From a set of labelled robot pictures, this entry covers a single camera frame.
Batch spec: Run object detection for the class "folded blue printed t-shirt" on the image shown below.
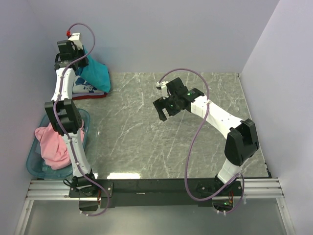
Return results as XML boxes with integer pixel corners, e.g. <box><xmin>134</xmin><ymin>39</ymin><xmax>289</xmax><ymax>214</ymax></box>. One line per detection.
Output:
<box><xmin>72</xmin><ymin>75</ymin><xmax>103</xmax><ymax>94</ymax></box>

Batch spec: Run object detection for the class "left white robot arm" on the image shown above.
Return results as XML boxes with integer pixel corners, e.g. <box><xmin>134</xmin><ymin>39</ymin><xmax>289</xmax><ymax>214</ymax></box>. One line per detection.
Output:
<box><xmin>45</xmin><ymin>40</ymin><xmax>98</xmax><ymax>197</ymax></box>

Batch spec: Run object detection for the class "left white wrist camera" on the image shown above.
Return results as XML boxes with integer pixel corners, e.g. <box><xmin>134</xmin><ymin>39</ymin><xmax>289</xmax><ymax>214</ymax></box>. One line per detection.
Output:
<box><xmin>66</xmin><ymin>30</ymin><xmax>83</xmax><ymax>49</ymax></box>

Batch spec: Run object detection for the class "teal t-shirt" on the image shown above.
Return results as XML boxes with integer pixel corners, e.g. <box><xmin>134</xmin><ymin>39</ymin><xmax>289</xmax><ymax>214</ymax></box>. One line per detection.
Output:
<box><xmin>76</xmin><ymin>55</ymin><xmax>111</xmax><ymax>93</ymax></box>

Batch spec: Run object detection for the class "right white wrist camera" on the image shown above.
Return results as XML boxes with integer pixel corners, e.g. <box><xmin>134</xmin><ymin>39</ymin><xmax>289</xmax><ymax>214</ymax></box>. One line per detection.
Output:
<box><xmin>156</xmin><ymin>81</ymin><xmax>170</xmax><ymax>99</ymax></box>

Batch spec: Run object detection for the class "aluminium rail frame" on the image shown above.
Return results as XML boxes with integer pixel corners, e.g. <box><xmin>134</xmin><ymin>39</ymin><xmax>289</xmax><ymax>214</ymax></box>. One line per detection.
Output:
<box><xmin>14</xmin><ymin>178</ymin><xmax>296</xmax><ymax>235</ymax></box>

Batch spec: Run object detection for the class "pink t-shirt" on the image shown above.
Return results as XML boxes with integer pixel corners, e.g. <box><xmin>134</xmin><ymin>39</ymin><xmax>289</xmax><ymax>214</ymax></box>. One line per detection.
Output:
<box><xmin>34</xmin><ymin>123</ymin><xmax>71</xmax><ymax>170</ymax></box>

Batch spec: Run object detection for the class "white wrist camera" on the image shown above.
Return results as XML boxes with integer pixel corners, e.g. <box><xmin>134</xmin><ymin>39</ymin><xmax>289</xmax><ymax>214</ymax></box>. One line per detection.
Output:
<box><xmin>66</xmin><ymin>30</ymin><xmax>83</xmax><ymax>49</ymax></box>
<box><xmin>156</xmin><ymin>81</ymin><xmax>170</xmax><ymax>99</ymax></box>

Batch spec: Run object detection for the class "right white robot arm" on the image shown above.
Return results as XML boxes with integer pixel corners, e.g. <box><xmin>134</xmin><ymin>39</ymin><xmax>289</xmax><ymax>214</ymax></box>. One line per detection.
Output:
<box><xmin>153</xmin><ymin>77</ymin><xmax>260</xmax><ymax>195</ymax></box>

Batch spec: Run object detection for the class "folded red t-shirt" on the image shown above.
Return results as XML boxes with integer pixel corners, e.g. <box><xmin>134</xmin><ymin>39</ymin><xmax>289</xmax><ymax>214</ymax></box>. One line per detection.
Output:
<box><xmin>72</xmin><ymin>93</ymin><xmax>107</xmax><ymax>100</ymax></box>

